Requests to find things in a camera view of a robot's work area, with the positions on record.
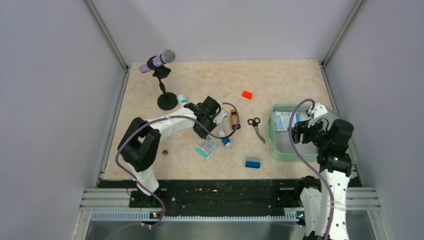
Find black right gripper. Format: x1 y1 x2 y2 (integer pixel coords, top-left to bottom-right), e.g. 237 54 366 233
287 114 331 148

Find white blue small bottle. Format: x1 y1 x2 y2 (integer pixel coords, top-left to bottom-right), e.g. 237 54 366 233
217 129 232 148

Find clear teal zip bag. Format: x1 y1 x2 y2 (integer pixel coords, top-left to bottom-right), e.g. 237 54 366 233
195 135 218 159

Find blue cotton ball bag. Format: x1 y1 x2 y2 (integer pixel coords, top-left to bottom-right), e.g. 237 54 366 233
272 111 311 132

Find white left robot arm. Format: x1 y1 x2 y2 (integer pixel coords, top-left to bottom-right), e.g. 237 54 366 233
117 96 229 207

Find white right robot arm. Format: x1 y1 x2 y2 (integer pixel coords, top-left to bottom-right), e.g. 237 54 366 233
291 118 354 240

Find brown medicine bottle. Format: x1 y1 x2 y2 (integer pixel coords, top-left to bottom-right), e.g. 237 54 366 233
230 108 241 130

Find green plastic medicine box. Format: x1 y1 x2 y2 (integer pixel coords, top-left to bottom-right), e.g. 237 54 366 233
267 104 318 163

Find translucent box lid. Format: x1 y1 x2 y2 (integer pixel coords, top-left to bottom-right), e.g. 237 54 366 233
325 108 360 165

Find white teal small bottle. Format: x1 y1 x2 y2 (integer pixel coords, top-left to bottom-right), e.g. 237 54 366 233
176 94 189 108

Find black microphone stand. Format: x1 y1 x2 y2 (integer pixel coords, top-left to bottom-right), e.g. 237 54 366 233
152 65 178 111

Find orange block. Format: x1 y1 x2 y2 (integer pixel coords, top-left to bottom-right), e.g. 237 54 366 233
241 90 253 100

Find blue grey small box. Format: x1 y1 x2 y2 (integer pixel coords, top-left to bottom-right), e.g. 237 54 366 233
244 156 262 169

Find purple grey microphone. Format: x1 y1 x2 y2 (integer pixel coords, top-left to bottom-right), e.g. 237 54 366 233
139 49 176 74

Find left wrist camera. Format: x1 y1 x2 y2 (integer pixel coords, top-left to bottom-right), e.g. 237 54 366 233
214 108 229 125

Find black handled scissors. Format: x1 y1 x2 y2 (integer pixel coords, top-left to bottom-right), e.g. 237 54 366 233
247 117 266 145

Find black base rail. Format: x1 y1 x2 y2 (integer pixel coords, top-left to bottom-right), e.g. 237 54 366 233
129 176 321 217

